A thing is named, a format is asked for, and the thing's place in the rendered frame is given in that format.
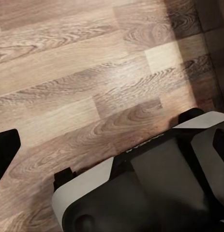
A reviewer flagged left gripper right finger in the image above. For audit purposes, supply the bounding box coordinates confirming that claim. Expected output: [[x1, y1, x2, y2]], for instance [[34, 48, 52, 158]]
[[212, 128, 224, 162]]

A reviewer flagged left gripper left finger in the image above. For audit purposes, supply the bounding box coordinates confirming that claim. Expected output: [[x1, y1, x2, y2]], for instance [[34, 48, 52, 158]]
[[0, 129, 21, 180]]

